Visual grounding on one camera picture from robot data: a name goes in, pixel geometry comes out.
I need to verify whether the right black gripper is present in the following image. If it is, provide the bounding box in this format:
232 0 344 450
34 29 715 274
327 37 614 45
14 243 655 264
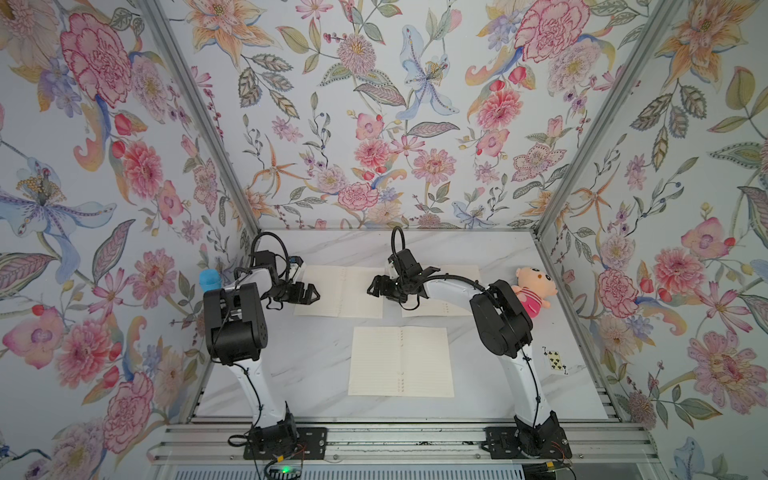
366 275 410 302

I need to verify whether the purple cover notebook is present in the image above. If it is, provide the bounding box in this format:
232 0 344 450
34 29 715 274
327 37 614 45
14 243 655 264
294 266 384 319

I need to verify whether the green cover notebook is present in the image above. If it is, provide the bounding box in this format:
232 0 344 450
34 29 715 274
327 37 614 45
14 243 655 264
401 265 481 318

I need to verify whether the yellow cover notebook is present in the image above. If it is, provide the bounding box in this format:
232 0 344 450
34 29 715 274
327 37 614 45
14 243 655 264
348 327 454 398

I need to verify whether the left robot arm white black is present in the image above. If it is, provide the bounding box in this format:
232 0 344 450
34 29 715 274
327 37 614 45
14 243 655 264
199 231 327 468

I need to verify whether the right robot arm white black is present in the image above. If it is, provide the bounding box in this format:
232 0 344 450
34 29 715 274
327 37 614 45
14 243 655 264
367 227 572 463

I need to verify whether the pink plush doll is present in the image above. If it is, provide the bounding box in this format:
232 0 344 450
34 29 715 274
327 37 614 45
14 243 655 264
512 267 558 318

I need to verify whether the playing card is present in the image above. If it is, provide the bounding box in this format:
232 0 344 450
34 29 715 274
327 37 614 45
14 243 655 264
543 347 569 376

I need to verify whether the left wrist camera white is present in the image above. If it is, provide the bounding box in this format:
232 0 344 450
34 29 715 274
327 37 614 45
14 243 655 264
285 256 304 283

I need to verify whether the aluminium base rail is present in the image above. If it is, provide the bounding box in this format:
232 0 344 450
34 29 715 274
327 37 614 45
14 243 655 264
148 418 660 465

